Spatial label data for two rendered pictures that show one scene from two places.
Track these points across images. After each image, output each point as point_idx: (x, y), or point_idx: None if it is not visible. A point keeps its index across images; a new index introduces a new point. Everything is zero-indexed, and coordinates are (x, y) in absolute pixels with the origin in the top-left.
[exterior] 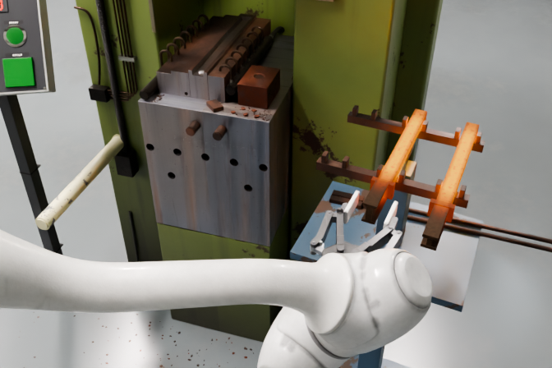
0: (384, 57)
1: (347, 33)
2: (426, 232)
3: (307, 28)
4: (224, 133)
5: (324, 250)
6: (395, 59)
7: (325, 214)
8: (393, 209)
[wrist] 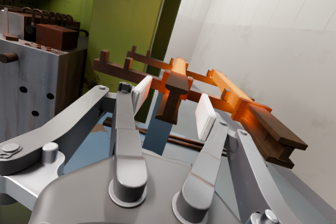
0: (150, 36)
1: (130, 15)
2: (283, 135)
3: (102, 6)
4: (13, 59)
5: (49, 187)
6: None
7: (92, 89)
8: (208, 100)
